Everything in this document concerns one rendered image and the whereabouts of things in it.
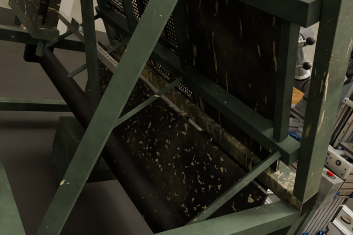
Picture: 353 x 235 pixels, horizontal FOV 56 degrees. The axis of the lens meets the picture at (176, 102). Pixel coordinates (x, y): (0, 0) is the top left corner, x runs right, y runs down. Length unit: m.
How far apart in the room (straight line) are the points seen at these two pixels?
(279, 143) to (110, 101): 0.94
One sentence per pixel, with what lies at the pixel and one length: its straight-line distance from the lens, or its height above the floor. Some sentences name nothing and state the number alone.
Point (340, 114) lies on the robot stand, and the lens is 2.38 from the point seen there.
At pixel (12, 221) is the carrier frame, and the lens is 1.14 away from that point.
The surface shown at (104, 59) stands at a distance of 1.98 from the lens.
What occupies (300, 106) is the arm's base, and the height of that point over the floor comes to 1.07.
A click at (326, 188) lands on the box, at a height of 0.89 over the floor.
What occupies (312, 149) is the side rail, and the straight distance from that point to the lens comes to 1.42.
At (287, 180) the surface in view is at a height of 0.87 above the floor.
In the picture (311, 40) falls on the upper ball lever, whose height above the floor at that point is 1.54.
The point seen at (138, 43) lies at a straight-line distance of 0.65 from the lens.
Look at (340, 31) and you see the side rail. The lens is 1.11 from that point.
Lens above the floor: 1.60
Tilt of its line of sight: 20 degrees down
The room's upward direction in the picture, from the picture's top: 21 degrees clockwise
